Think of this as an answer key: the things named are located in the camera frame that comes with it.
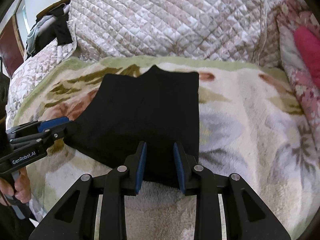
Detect dark clothes pile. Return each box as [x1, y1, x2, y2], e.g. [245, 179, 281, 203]
[25, 3, 72, 59]

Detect quilted floral bedspread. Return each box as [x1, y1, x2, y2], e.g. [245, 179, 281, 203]
[7, 0, 283, 126]

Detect floral fleece blanket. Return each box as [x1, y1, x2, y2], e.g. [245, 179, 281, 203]
[7, 56, 319, 239]

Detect pink floral rolled comforter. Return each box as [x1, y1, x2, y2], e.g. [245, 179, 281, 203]
[276, 0, 319, 149]

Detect dark wooden headboard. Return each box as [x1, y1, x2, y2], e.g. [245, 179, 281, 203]
[1, 15, 24, 77]

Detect black pants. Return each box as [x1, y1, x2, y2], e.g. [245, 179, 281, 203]
[64, 66, 200, 188]

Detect person's left hand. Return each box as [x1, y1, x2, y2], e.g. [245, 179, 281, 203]
[0, 167, 31, 204]

